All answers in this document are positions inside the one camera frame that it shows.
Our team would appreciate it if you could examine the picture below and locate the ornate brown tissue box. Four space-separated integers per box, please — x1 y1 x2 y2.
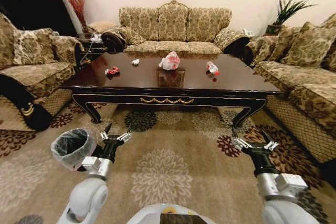
155 66 186 89

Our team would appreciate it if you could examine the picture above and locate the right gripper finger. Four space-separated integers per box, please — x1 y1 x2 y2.
260 129 280 152
230 126 250 151

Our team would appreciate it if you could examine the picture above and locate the dark wooden cabinet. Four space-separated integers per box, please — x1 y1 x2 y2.
0 0 77 38

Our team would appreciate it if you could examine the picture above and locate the beige floral patterned rug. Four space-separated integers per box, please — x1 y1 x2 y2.
0 100 336 224

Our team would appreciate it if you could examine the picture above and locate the three-seat floral patterned sofa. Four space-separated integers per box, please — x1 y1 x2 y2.
100 0 250 55

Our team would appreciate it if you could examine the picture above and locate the floral sofa with lattice base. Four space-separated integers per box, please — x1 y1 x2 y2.
245 13 336 165

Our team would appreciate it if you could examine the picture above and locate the trash bin with clear liner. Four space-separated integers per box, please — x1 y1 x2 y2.
50 127 98 172

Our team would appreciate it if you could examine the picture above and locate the dark wooden side table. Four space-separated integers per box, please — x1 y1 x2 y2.
77 31 108 70

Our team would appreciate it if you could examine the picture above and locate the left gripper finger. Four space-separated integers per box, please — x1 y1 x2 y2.
99 122 113 142
116 124 133 143

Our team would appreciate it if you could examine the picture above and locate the crumpled red wrapper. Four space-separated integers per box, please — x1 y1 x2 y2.
105 66 122 78

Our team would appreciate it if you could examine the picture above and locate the crumpled white red plastic bag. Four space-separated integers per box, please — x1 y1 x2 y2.
157 50 182 71

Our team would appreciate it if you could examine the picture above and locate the narrow floral sofa cushion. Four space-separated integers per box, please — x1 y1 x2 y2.
267 25 292 62

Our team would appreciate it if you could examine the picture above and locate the dark wooden coffee table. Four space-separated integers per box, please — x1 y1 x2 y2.
58 51 283 133

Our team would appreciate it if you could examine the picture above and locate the crushed plastic bottle red label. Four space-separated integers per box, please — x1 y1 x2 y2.
205 61 221 76

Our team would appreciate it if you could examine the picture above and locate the red dried branch bouquet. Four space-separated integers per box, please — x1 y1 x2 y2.
58 0 90 34

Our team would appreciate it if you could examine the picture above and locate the large floral sofa cushion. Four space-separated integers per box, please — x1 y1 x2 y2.
280 21 336 69

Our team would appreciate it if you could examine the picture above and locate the green potted plant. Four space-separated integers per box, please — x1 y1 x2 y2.
265 0 321 36

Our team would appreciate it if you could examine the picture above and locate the small floral sofa cushion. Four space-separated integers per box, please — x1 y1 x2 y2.
12 28 57 65

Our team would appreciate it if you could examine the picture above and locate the white robot front shell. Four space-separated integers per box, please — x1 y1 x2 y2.
125 202 218 224

